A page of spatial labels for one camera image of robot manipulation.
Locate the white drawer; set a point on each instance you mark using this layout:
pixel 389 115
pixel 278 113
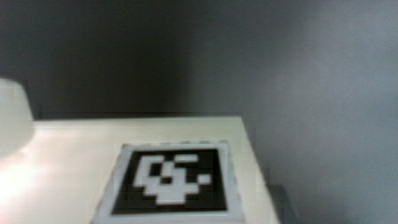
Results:
pixel 127 171

